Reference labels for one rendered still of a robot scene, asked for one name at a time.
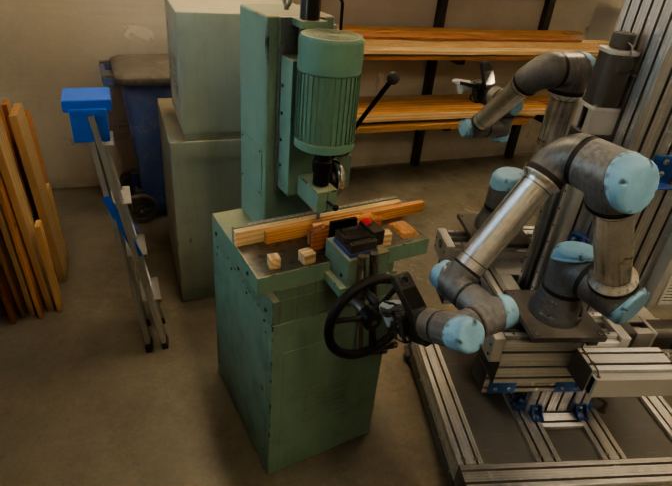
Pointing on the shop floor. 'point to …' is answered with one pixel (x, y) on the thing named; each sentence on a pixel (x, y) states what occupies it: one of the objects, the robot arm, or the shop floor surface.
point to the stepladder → (115, 199)
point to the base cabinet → (290, 374)
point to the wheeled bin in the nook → (142, 126)
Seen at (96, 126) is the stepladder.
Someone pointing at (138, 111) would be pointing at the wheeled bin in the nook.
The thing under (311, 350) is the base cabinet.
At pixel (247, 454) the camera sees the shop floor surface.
